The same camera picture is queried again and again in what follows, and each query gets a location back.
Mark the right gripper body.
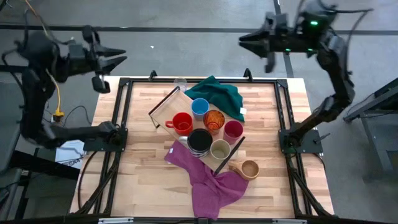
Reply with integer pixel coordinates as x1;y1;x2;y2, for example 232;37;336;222
264;12;308;54

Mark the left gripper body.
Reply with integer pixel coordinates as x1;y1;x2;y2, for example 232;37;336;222
58;43;97;77

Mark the light blue cup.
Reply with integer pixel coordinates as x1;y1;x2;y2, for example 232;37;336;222
190;98;211;121

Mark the orange glass tumbler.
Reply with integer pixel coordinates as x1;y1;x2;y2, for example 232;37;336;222
203;109;226;136

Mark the pink tall tumbler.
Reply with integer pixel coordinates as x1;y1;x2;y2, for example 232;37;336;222
223;119;244;146

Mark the red mug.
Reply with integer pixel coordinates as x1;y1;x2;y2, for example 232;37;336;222
165;112;194;137

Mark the cream cup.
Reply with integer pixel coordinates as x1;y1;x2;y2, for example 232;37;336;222
210;139;231;161

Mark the black white wavy mug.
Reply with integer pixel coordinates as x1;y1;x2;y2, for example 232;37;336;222
180;128;215;158

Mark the wooden cup with handle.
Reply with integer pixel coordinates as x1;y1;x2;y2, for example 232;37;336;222
228;159;261;182

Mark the green cloth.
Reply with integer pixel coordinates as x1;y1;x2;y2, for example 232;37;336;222
184;75;248;123

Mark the wooden tray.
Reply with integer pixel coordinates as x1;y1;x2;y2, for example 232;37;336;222
148;86;246;177

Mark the clear glass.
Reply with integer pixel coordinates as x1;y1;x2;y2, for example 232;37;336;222
173;77;188;93

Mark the white paper sheet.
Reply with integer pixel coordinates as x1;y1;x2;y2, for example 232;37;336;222
55;139;86;170

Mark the grey side table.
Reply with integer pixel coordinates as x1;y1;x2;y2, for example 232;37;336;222
343;77;398;183
0;82;37;175

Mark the purple cloth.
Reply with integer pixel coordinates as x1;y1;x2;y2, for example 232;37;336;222
164;139;250;221

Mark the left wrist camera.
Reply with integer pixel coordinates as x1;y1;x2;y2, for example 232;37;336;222
91;75;111;95

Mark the yellow floor cable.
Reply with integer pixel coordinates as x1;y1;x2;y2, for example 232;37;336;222
24;0;65;123

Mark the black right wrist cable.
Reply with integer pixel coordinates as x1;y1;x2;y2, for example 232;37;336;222
317;0;374;45

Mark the black table frame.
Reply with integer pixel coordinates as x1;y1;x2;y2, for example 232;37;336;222
70;77;335;219

